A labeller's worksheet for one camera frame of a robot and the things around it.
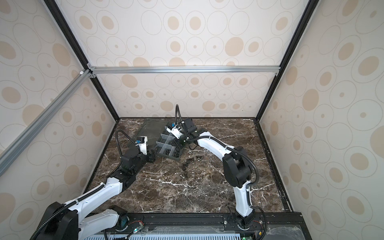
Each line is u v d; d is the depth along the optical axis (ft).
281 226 2.40
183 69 2.93
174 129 2.61
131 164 2.06
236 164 1.75
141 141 2.29
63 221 1.29
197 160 3.17
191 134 2.23
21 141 1.79
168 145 3.26
